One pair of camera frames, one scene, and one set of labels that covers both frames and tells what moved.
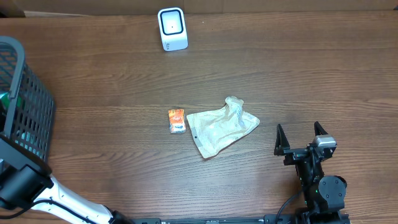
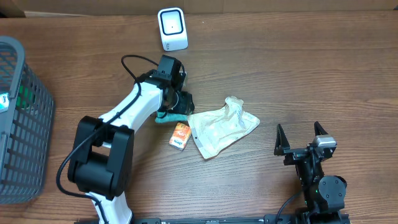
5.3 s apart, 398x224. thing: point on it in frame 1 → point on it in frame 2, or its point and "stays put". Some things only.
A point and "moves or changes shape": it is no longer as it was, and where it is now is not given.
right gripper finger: [282, 141] stays put
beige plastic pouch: [214, 130] stays put
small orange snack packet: [176, 121] moves or changes shape
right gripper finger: [318, 129] stays put
